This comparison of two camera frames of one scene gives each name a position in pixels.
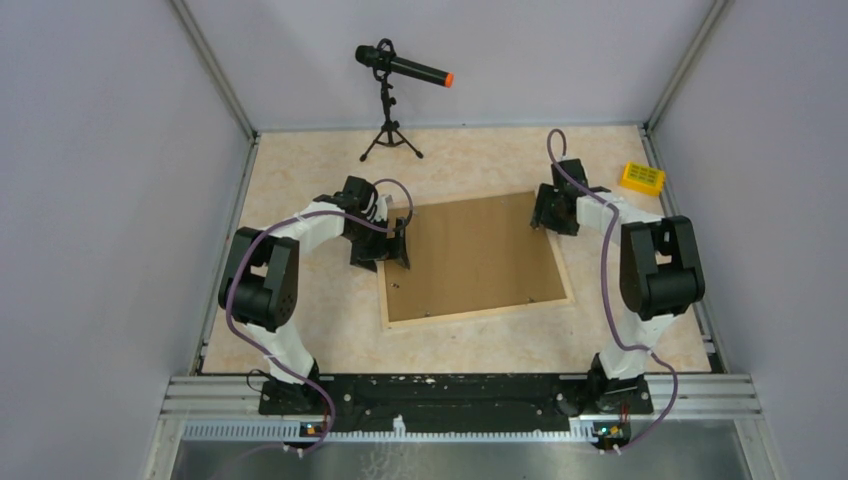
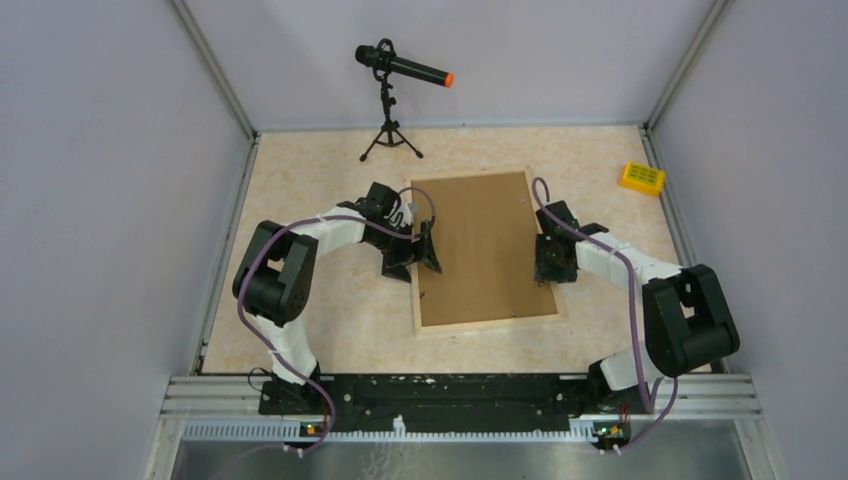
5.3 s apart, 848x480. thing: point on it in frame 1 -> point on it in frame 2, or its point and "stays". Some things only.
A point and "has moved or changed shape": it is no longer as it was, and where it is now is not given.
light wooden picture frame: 472,259 -> 448,328
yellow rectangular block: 643,178 stays
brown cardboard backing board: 471,257 has moved or changed shape
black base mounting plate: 452,402 stays
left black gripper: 365,257 -> 396,265
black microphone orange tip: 384,61 stays
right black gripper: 541,214 -> 543,272
